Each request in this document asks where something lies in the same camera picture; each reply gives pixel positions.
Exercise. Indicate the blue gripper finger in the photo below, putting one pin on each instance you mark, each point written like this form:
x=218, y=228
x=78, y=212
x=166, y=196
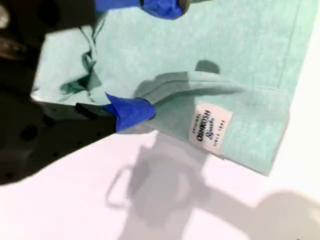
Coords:
x=130, y=112
x=160, y=8

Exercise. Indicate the pale green T-shirt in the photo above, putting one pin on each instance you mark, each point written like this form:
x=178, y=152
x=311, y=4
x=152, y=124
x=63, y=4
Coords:
x=200, y=50

